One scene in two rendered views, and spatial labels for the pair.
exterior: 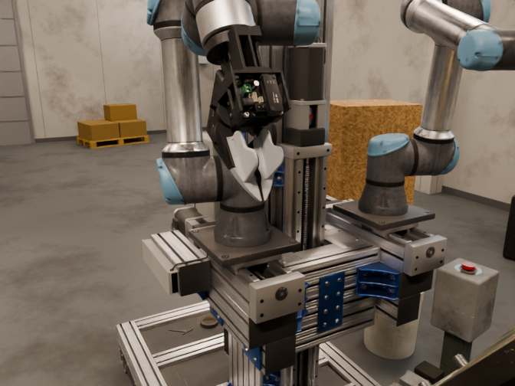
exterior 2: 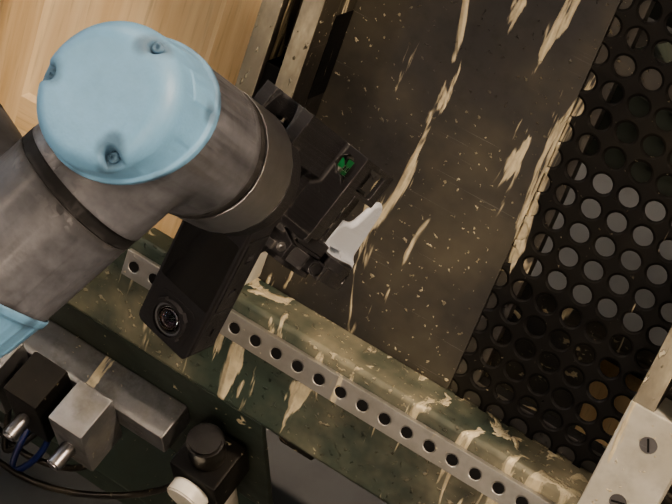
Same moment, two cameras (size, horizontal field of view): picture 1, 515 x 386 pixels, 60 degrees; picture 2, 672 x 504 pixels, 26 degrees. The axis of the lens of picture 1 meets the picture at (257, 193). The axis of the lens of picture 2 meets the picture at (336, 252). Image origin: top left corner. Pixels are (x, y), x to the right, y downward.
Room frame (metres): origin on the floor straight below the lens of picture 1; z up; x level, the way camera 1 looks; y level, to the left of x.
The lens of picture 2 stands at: (0.71, 0.49, 2.16)
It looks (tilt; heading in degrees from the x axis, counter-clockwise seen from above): 58 degrees down; 253
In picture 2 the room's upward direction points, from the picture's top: straight up
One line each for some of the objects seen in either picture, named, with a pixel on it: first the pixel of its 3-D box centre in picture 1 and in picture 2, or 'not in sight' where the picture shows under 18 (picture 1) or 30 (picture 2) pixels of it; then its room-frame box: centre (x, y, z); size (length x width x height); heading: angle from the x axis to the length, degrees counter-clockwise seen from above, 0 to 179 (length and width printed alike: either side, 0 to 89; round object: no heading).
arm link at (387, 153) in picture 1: (388, 156); not in sight; (1.34, -0.40, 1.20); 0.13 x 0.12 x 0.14; 97
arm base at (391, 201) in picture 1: (383, 193); not in sight; (1.34, -0.39, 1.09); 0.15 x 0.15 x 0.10
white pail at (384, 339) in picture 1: (393, 305); not in sight; (2.12, -0.73, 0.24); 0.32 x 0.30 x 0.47; 119
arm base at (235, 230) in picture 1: (242, 218); not in sight; (1.10, 0.04, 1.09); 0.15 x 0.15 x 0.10
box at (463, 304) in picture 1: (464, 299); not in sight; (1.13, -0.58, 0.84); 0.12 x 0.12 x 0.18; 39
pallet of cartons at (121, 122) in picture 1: (112, 124); not in sight; (8.61, 2.80, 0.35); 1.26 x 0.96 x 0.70; 119
